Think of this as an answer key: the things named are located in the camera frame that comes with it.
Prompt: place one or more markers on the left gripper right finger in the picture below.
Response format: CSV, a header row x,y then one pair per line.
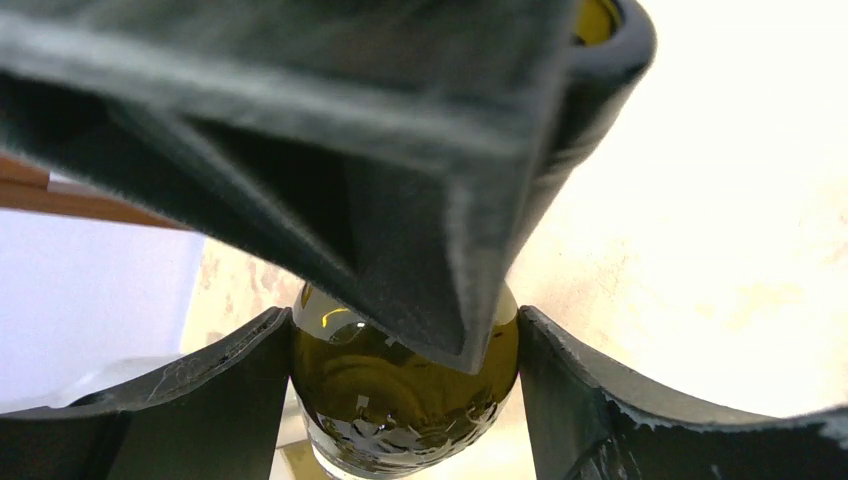
x,y
591,417

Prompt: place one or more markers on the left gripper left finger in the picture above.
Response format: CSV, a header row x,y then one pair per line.
x,y
212,414

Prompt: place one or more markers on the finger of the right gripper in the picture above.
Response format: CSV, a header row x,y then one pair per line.
x,y
381,150

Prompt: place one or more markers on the dark wine bottle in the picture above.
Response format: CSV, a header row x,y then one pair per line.
x,y
373,408

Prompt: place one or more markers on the brown wooden wine rack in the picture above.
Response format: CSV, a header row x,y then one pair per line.
x,y
28,188

